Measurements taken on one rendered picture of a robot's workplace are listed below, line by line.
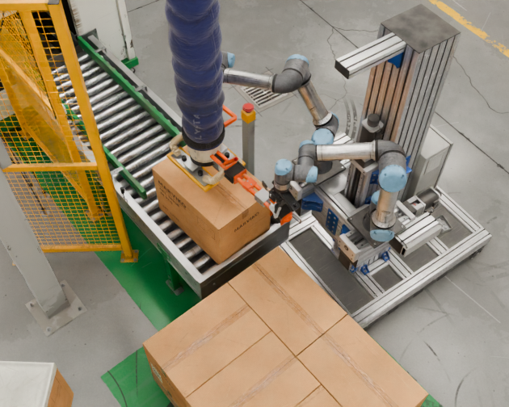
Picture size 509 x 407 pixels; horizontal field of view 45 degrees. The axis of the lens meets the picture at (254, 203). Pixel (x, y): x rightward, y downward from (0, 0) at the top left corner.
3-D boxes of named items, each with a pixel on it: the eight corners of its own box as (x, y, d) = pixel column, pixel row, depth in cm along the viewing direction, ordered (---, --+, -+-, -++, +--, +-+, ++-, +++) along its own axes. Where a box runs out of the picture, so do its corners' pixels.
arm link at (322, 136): (307, 157, 342) (309, 140, 331) (313, 140, 349) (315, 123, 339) (328, 162, 340) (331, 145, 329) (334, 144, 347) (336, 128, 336)
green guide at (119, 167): (16, 74, 466) (13, 65, 459) (29, 69, 470) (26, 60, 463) (134, 206, 393) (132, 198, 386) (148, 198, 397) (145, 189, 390)
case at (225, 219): (159, 207, 393) (151, 167, 361) (207, 174, 410) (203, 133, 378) (221, 267, 367) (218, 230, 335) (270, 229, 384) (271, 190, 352)
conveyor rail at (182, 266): (18, 91, 477) (11, 73, 461) (24, 88, 479) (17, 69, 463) (199, 296, 372) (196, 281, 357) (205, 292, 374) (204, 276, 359)
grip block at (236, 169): (223, 176, 323) (222, 169, 318) (237, 166, 327) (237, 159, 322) (233, 185, 320) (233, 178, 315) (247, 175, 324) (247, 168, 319)
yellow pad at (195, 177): (166, 157, 344) (165, 151, 340) (180, 148, 348) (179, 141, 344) (205, 193, 329) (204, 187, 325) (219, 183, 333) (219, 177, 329)
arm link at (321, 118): (318, 145, 349) (275, 72, 316) (324, 127, 358) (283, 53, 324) (338, 143, 343) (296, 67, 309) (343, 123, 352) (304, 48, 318)
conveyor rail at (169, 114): (92, 56, 502) (87, 36, 487) (97, 53, 504) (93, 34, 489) (279, 239, 397) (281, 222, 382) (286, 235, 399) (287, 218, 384)
